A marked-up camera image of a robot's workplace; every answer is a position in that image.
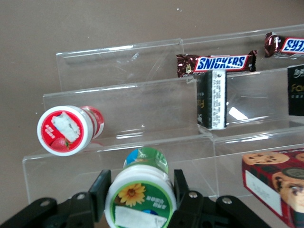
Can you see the small black box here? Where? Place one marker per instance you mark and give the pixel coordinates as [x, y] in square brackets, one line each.
[297, 92]
[211, 99]

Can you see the green lidded yogurt cup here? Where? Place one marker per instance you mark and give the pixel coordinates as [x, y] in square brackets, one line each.
[140, 190]

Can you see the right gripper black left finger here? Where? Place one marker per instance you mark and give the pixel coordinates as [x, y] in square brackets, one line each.
[71, 211]

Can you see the red chocolate chip cookie box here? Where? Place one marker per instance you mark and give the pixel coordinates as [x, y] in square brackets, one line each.
[268, 180]

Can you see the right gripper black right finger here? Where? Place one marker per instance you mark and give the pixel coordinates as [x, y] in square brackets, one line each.
[202, 213]

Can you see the clear acrylic stepped stand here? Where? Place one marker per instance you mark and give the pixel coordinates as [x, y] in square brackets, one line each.
[142, 107]
[256, 99]

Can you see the brown Snickers bar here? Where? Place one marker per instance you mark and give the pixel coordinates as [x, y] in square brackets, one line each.
[285, 45]
[221, 63]

